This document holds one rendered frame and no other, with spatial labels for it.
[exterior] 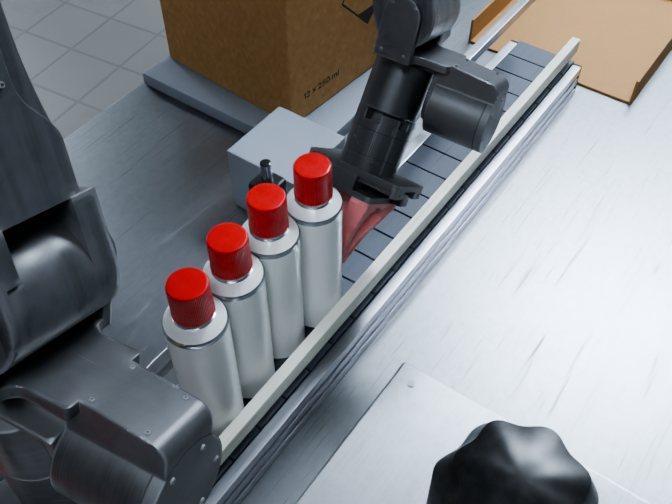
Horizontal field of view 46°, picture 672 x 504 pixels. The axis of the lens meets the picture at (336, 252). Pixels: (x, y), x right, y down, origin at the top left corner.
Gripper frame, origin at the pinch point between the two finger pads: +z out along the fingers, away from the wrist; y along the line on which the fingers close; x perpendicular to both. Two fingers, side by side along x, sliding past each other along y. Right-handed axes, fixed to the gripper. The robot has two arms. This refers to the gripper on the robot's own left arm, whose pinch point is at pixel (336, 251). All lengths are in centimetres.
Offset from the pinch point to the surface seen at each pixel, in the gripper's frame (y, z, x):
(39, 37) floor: -184, 16, 122
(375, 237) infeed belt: -0.7, -0.6, 10.2
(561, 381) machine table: 23.5, 5.0, 12.4
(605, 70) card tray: 6, -28, 53
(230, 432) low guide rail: 3.2, 14.7, -14.6
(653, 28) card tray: 8, -37, 64
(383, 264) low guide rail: 3.7, 0.0, 4.0
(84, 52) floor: -166, 15, 124
